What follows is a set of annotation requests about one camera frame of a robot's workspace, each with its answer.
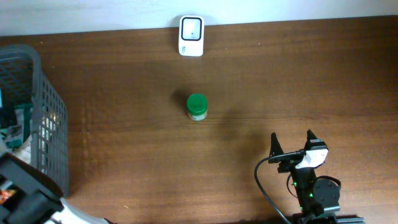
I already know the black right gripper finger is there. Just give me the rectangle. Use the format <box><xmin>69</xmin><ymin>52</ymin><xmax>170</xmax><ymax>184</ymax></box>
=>
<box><xmin>269</xmin><ymin>133</ymin><xmax>284</xmax><ymax>157</ymax></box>
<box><xmin>307</xmin><ymin>129</ymin><xmax>318</xmax><ymax>142</ymax></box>

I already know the green lid jar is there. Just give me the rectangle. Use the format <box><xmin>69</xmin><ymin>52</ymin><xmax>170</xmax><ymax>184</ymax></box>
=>
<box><xmin>187</xmin><ymin>93</ymin><xmax>208</xmax><ymax>121</ymax></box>

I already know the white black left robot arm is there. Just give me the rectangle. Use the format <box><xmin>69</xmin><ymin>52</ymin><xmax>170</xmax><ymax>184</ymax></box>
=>
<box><xmin>1</xmin><ymin>152</ymin><xmax>111</xmax><ymax>224</ymax></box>

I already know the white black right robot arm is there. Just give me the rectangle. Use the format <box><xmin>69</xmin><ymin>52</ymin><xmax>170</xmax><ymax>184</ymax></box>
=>
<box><xmin>269</xmin><ymin>130</ymin><xmax>364</xmax><ymax>224</ymax></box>

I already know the white barcode scanner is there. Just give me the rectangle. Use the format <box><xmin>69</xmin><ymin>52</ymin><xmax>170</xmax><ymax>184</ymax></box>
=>
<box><xmin>178</xmin><ymin>16</ymin><xmax>205</xmax><ymax>57</ymax></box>

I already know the grey plastic basket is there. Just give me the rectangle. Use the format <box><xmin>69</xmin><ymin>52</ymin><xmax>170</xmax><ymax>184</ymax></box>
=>
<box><xmin>1</xmin><ymin>44</ymin><xmax>70</xmax><ymax>196</ymax></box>

